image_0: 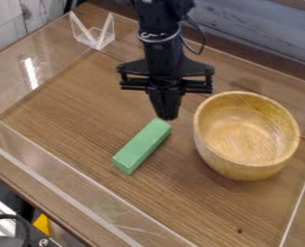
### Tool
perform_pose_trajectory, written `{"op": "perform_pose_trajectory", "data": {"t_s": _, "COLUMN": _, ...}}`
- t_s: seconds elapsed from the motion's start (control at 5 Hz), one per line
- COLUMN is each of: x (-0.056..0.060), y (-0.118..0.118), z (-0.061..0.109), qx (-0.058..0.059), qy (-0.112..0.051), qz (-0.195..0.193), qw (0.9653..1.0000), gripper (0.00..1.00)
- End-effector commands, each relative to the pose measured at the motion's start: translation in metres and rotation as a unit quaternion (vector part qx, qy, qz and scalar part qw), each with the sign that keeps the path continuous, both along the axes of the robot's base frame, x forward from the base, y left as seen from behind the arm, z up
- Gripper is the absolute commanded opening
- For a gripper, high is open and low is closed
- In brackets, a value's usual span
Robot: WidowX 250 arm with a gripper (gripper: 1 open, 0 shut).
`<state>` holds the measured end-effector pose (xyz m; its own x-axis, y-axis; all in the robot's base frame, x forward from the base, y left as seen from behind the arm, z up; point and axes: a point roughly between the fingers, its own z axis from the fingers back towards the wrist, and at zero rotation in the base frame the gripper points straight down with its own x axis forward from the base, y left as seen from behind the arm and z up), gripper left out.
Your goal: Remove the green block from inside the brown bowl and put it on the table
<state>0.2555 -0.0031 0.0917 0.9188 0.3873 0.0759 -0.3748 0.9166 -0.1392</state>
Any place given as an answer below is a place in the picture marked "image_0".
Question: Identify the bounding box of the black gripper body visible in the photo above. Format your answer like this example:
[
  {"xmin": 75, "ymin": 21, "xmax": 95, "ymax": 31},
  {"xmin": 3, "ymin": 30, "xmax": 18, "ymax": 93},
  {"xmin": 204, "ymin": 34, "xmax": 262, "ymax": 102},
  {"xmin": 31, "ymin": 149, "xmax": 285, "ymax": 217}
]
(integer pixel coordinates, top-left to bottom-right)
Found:
[{"xmin": 116, "ymin": 32, "xmax": 214, "ymax": 95}]

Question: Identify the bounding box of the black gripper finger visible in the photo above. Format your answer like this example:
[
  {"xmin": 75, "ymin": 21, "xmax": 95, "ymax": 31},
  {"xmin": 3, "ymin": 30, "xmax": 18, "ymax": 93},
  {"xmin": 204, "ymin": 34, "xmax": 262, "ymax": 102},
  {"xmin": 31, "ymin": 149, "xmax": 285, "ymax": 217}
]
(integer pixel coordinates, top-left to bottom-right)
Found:
[
  {"xmin": 148, "ymin": 88, "xmax": 164, "ymax": 119},
  {"xmin": 166, "ymin": 88, "xmax": 182, "ymax": 121}
]

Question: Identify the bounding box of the green rectangular block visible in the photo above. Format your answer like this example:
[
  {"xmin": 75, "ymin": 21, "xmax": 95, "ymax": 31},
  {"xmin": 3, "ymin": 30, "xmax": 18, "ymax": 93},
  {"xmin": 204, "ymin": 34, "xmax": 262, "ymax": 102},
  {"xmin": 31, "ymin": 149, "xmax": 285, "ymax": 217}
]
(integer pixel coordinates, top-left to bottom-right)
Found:
[{"xmin": 111, "ymin": 119, "xmax": 171, "ymax": 175}]

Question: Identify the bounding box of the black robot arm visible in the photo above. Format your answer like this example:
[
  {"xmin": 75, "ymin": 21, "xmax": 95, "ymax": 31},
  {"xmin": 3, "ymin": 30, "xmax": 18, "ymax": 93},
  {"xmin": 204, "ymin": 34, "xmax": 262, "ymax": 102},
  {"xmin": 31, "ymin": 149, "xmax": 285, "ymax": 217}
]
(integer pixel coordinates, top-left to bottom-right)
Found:
[{"xmin": 116, "ymin": 0, "xmax": 214, "ymax": 121}]

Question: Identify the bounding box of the brown wooden bowl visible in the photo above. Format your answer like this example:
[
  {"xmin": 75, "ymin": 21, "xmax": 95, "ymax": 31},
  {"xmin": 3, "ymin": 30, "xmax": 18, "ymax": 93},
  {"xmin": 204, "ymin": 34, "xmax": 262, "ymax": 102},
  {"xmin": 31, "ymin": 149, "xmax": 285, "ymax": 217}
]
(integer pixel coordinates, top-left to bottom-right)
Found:
[{"xmin": 194, "ymin": 91, "xmax": 299, "ymax": 180}]

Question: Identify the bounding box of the yellow tag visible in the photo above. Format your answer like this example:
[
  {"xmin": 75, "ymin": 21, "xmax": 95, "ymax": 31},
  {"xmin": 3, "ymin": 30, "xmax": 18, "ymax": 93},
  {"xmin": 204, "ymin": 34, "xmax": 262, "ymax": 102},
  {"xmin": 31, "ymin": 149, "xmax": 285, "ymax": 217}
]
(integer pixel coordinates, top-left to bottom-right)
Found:
[{"xmin": 32, "ymin": 214, "xmax": 51, "ymax": 235}]

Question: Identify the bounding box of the clear acrylic corner bracket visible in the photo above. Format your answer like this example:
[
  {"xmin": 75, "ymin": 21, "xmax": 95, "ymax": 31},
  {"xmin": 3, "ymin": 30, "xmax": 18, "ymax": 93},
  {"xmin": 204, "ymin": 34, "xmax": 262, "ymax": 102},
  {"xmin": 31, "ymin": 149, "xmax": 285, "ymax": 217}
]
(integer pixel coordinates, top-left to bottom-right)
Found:
[{"xmin": 68, "ymin": 13, "xmax": 115, "ymax": 50}]

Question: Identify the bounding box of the clear acrylic tray wall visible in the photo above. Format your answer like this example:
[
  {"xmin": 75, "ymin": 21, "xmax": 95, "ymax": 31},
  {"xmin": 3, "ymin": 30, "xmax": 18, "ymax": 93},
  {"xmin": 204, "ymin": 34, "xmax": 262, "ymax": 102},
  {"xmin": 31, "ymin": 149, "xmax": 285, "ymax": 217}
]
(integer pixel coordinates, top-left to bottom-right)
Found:
[{"xmin": 0, "ymin": 122, "xmax": 196, "ymax": 247}]

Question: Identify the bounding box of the black cable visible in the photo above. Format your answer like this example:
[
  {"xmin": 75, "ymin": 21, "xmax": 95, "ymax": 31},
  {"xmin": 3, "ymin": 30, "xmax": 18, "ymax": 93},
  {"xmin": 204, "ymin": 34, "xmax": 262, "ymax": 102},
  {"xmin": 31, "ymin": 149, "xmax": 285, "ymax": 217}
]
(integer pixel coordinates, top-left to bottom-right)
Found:
[{"xmin": 0, "ymin": 213, "xmax": 31, "ymax": 247}]

